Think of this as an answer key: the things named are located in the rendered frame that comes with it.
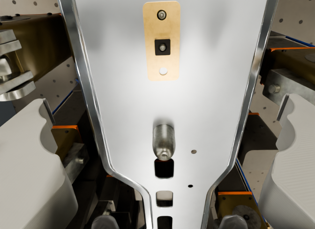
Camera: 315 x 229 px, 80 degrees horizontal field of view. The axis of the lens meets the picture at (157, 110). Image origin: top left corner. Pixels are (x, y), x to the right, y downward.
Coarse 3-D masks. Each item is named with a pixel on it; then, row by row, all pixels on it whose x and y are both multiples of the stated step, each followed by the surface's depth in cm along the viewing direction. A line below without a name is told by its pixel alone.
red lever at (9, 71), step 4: (0, 56) 16; (4, 56) 16; (0, 60) 16; (4, 60) 16; (8, 60) 16; (0, 64) 16; (4, 64) 16; (8, 64) 16; (0, 68) 16; (4, 68) 16; (8, 68) 16; (12, 68) 17; (0, 72) 16; (4, 72) 16; (8, 72) 16; (12, 72) 17; (0, 76) 16; (4, 76) 16; (8, 76) 17
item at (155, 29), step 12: (144, 12) 19; (156, 12) 19; (168, 12) 19; (144, 24) 20; (156, 24) 20; (168, 24) 20; (156, 36) 20; (168, 36) 20; (156, 48) 20; (168, 48) 20; (156, 60) 22; (168, 60) 22; (156, 72) 23; (168, 72) 23
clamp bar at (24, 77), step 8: (16, 40) 16; (0, 48) 15; (8, 48) 16; (16, 48) 16; (16, 72) 18; (24, 72) 18; (0, 80) 16; (8, 80) 16; (16, 80) 17; (24, 80) 18; (0, 88) 15; (8, 88) 16
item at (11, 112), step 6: (0, 102) 55; (6, 102) 58; (0, 108) 56; (6, 108) 58; (12, 108) 60; (0, 114) 56; (6, 114) 58; (12, 114) 60; (0, 120) 56; (6, 120) 58; (0, 126) 56
